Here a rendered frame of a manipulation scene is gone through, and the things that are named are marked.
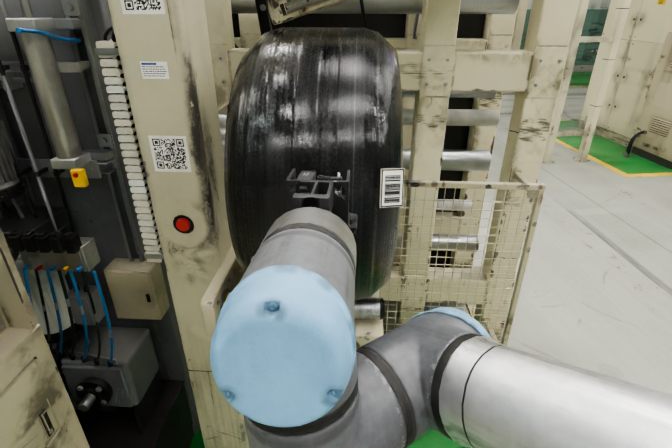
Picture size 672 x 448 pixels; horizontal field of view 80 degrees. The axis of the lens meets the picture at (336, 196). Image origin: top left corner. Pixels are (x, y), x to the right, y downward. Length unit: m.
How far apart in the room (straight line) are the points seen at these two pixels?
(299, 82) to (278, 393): 0.48
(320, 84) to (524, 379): 0.48
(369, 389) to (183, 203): 0.64
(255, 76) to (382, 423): 0.52
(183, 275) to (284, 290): 0.76
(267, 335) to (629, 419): 0.21
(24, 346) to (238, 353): 0.80
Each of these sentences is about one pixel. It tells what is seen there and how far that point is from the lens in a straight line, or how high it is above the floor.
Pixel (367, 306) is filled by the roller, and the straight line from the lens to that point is 0.88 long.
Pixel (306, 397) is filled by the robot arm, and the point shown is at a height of 1.27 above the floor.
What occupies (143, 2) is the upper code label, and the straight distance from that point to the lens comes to 0.82.
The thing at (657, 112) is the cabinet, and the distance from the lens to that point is 5.36.
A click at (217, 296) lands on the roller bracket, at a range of 0.89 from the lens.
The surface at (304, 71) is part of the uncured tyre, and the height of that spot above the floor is 1.39.
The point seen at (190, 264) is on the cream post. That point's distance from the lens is 0.98.
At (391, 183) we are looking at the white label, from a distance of 0.62.
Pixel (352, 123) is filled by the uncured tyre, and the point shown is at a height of 1.33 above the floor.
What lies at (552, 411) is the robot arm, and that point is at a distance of 0.32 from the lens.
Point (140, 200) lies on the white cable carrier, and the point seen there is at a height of 1.11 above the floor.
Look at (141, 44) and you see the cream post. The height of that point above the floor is 1.42.
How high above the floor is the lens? 1.49
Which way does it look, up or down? 25 degrees down
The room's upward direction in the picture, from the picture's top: straight up
